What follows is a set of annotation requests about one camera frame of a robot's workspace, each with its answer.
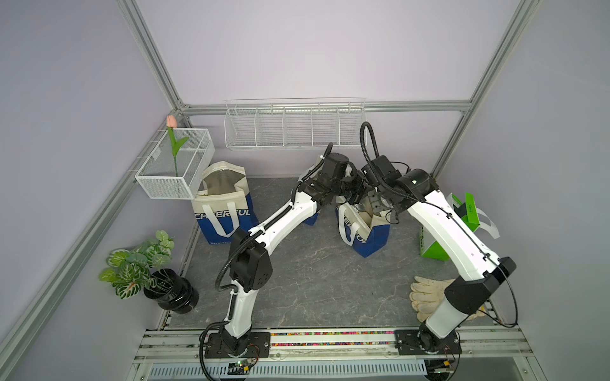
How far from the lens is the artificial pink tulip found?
0.84 meters

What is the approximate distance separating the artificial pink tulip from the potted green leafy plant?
0.27m

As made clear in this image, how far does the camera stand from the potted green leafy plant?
0.63 meters
